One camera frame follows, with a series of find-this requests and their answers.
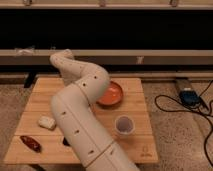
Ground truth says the black cable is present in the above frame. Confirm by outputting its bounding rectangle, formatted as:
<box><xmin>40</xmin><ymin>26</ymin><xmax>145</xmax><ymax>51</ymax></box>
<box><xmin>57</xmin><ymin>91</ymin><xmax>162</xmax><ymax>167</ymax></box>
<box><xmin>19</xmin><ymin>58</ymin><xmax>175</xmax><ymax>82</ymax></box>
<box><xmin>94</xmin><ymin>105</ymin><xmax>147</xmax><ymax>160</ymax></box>
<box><xmin>154</xmin><ymin>79</ymin><xmax>213</xmax><ymax>168</ymax></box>

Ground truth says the white paper cup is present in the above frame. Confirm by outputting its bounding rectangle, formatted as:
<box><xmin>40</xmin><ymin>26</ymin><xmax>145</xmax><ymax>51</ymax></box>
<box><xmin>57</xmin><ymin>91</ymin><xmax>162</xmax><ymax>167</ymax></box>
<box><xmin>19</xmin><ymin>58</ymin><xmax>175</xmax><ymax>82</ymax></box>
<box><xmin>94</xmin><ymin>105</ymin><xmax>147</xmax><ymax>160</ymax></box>
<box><xmin>114</xmin><ymin>115</ymin><xmax>135</xmax><ymax>137</ymax></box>

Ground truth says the blue power adapter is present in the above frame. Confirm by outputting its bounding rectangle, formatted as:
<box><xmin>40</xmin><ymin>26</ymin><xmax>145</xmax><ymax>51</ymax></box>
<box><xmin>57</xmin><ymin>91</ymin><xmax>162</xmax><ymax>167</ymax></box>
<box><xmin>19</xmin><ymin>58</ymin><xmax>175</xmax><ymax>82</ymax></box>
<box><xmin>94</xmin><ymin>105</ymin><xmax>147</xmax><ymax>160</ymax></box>
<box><xmin>179</xmin><ymin>90</ymin><xmax>200</xmax><ymax>106</ymax></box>

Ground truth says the orange bowl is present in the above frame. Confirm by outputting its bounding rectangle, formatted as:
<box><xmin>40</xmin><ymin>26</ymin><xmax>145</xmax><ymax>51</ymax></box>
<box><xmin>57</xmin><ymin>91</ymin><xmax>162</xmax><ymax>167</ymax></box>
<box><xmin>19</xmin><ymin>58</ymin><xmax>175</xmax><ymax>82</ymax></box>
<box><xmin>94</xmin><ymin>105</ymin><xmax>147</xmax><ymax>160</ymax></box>
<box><xmin>97</xmin><ymin>81</ymin><xmax>123</xmax><ymax>106</ymax></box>

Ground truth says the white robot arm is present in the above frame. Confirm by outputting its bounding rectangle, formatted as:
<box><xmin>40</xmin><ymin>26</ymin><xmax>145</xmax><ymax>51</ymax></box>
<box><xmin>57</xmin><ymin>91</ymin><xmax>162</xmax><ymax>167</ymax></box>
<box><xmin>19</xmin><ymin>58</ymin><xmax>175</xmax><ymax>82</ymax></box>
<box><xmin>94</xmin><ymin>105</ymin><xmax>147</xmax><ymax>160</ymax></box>
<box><xmin>50</xmin><ymin>49</ymin><xmax>139</xmax><ymax>171</ymax></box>

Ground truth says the black phone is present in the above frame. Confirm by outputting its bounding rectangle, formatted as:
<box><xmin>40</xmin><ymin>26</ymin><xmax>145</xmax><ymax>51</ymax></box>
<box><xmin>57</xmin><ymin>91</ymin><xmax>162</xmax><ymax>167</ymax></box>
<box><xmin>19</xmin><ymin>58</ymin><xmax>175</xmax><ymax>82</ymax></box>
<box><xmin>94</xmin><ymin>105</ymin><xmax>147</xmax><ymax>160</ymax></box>
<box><xmin>62</xmin><ymin>137</ymin><xmax>70</xmax><ymax>146</ymax></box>

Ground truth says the wooden table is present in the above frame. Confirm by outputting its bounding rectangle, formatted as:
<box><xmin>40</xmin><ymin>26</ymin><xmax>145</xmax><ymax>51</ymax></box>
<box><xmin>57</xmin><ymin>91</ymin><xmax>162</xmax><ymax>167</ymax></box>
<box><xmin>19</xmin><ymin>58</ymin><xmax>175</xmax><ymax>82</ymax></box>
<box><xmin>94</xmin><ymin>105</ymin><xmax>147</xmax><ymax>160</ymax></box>
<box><xmin>4</xmin><ymin>77</ymin><xmax>158</xmax><ymax>164</ymax></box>

